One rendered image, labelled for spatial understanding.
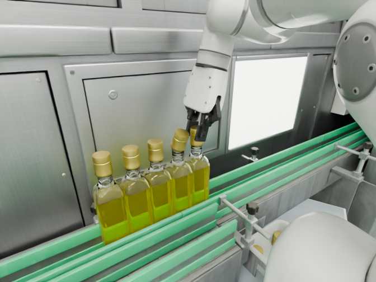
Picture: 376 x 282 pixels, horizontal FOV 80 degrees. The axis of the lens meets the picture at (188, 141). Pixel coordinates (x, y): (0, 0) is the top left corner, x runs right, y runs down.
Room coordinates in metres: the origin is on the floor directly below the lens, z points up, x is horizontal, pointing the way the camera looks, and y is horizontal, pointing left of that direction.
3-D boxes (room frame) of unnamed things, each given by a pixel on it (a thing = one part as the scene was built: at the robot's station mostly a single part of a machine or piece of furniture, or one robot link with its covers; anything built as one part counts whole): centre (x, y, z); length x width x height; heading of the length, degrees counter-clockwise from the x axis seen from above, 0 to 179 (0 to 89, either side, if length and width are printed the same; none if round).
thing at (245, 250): (0.46, -0.13, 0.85); 0.09 x 0.04 x 0.07; 33
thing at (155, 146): (0.45, 0.07, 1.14); 0.04 x 0.04 x 0.04
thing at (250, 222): (0.44, -0.14, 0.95); 0.17 x 0.03 x 0.12; 33
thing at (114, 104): (0.74, -0.11, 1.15); 0.90 x 0.03 x 0.34; 123
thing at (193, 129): (0.52, -0.02, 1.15); 0.04 x 0.04 x 0.04
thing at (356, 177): (0.80, -0.67, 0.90); 0.17 x 0.05 x 0.22; 33
